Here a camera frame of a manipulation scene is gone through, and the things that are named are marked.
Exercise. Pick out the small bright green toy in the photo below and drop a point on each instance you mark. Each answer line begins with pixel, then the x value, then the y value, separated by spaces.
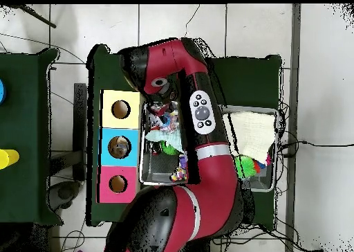
pixel 170 148

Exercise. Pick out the yellow cylinder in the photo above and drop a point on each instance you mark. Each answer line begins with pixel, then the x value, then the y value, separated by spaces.
pixel 8 157

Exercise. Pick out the crumpled colourful dotted paper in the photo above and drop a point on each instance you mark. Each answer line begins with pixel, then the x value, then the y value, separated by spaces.
pixel 170 121

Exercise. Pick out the grey round base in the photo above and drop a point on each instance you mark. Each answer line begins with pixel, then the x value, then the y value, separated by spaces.
pixel 65 193

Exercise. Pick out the crushed black can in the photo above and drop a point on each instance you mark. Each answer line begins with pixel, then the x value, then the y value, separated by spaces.
pixel 155 149

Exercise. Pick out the mint green cloth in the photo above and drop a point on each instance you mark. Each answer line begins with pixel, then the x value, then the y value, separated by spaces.
pixel 163 138

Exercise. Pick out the dark rod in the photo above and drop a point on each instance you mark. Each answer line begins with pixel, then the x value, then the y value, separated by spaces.
pixel 36 15

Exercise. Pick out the shallow mesh bin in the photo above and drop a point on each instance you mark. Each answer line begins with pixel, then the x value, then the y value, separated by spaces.
pixel 160 177

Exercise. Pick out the wooden box with three holes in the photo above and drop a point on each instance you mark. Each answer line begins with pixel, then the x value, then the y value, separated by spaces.
pixel 121 121

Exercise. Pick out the blue disc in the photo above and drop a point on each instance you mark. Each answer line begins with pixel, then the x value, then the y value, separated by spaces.
pixel 2 91

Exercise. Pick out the cream knitted cloth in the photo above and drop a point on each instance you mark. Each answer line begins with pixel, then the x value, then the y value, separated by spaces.
pixel 254 133

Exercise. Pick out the blue toy block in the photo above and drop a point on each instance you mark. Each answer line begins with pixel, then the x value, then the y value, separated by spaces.
pixel 183 160

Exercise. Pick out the green spiky puffer toy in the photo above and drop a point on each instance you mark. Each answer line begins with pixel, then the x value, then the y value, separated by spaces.
pixel 244 166

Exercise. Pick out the dark green side table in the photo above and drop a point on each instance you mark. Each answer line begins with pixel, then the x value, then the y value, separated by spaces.
pixel 19 124

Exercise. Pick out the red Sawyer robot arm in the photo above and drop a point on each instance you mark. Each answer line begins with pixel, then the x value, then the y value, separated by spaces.
pixel 215 185

